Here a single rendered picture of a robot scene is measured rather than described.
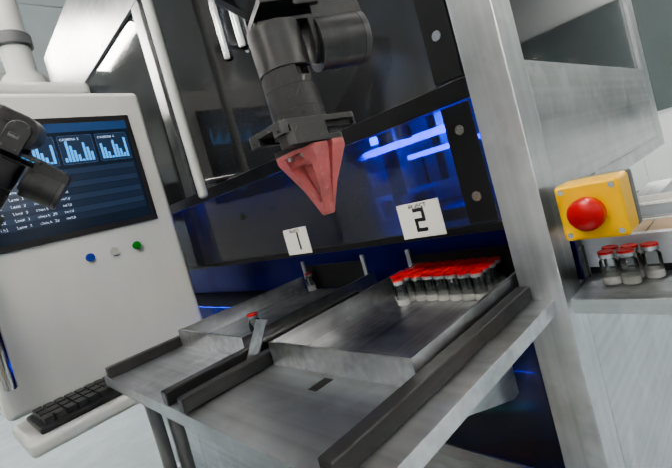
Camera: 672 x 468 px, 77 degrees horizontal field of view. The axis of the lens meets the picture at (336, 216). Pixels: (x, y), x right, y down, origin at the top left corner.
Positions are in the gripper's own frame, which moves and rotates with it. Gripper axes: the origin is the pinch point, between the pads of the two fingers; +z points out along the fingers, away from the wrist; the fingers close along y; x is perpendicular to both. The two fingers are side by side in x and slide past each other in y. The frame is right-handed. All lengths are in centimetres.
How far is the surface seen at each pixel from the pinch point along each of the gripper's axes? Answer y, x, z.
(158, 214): 17, 91, -11
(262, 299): 21, 55, 18
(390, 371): 0.5, -1.5, 19.1
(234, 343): 0.0, 32.3, 17.7
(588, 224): 23.3, -16.9, 11.0
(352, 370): 0.3, 4.5, 19.5
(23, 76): -5, 93, -54
